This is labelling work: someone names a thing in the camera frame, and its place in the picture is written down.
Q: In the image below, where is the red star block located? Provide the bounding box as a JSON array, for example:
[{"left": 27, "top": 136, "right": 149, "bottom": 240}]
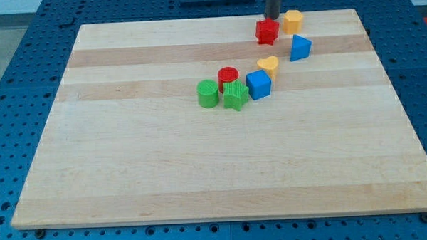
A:
[{"left": 255, "top": 18, "right": 280, "bottom": 46}]

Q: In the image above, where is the green star block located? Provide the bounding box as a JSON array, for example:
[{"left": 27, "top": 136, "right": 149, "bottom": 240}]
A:
[{"left": 223, "top": 79, "right": 249, "bottom": 111}]

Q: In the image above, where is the yellow hexagon block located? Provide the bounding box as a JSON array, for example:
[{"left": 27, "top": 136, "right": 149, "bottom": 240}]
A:
[{"left": 282, "top": 9, "right": 303, "bottom": 35}]

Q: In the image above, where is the wooden board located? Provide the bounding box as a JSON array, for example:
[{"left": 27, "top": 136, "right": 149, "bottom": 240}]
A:
[{"left": 11, "top": 9, "right": 427, "bottom": 229}]

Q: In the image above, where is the green cylinder block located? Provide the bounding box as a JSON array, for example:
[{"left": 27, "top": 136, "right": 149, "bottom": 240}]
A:
[{"left": 196, "top": 80, "right": 219, "bottom": 108}]

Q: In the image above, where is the red cylinder block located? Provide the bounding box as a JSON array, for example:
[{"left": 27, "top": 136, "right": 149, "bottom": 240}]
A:
[{"left": 217, "top": 66, "right": 239, "bottom": 93}]

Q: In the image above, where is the blue cube block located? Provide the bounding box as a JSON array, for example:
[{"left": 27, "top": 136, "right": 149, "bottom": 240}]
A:
[{"left": 246, "top": 70, "right": 272, "bottom": 100}]

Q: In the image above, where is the yellow heart block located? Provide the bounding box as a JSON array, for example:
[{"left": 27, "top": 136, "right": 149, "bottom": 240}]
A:
[{"left": 256, "top": 56, "right": 279, "bottom": 80}]

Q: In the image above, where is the blue triangle block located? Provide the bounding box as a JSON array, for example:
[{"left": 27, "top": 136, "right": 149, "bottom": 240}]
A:
[{"left": 290, "top": 34, "right": 312, "bottom": 62}]

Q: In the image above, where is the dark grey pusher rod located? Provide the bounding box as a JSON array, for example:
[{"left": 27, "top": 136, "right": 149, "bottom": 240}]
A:
[{"left": 264, "top": 0, "right": 282, "bottom": 20}]

